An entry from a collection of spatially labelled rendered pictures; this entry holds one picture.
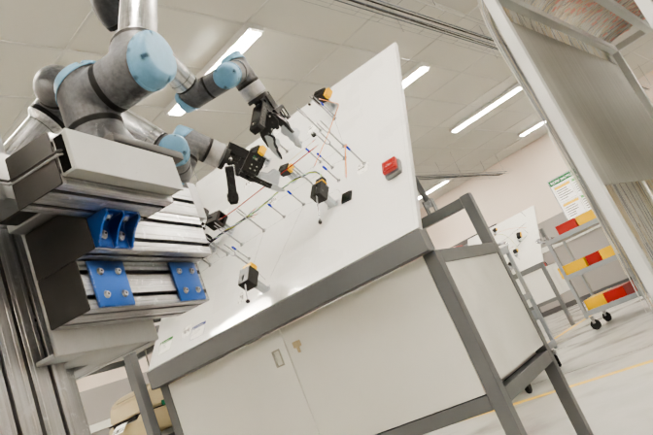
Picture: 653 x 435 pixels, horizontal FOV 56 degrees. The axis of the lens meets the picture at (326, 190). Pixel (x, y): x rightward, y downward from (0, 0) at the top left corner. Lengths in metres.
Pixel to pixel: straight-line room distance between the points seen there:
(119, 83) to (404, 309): 0.98
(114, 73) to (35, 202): 0.42
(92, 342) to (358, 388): 0.92
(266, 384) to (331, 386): 0.25
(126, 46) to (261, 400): 1.24
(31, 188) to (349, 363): 1.17
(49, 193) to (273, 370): 1.23
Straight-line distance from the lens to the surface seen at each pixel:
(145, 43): 1.32
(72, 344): 1.18
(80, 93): 1.38
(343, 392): 1.93
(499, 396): 1.74
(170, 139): 1.63
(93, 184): 1.02
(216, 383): 2.22
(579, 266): 6.73
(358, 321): 1.86
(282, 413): 2.07
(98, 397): 9.77
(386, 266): 1.75
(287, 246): 2.10
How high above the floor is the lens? 0.60
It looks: 16 degrees up
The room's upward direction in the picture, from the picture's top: 23 degrees counter-clockwise
